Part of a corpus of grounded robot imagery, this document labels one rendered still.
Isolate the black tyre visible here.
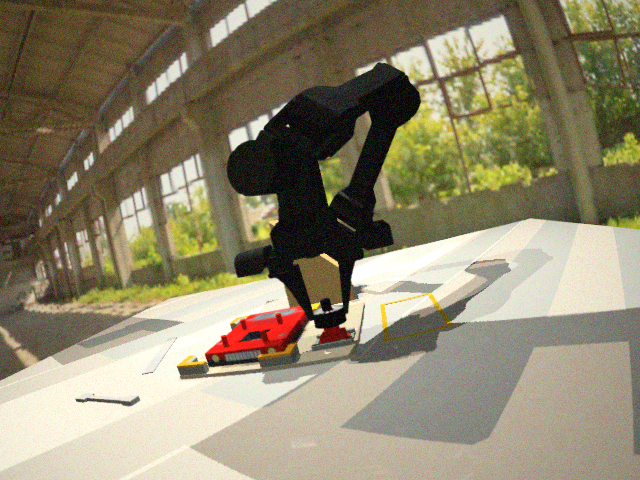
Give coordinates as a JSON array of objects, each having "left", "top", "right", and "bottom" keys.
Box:
[{"left": 312, "top": 305, "right": 347, "bottom": 329}]

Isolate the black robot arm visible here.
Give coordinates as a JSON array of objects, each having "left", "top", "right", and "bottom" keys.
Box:
[{"left": 226, "top": 62, "right": 421, "bottom": 263}]

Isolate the yellow rectangular outline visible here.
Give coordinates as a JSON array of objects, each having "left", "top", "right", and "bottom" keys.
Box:
[{"left": 380, "top": 293, "right": 453, "bottom": 343}]

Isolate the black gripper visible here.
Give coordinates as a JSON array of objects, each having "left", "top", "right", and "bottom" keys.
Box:
[{"left": 234, "top": 186, "right": 394, "bottom": 321}]

